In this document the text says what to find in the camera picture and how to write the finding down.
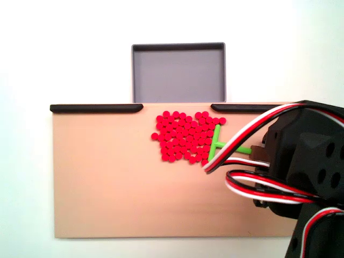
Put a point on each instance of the red round granule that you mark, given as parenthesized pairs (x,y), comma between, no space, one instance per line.
(178,155)
(176,114)
(164,151)
(205,114)
(207,140)
(166,113)
(215,120)
(211,126)
(160,124)
(198,115)
(171,158)
(199,157)
(160,118)
(182,115)
(165,157)
(204,162)
(154,136)
(209,120)
(189,118)
(222,120)
(161,137)
(209,133)
(163,144)
(187,155)

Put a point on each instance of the beige rectangular board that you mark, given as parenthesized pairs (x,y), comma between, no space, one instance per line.
(107,174)

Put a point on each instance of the grey shallow tray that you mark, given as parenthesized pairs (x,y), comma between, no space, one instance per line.
(178,75)

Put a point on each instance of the green T pusher brown block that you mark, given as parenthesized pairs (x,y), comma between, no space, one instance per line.
(216,134)

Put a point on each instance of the black rail strip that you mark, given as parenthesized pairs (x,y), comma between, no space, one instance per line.
(236,108)
(94,108)

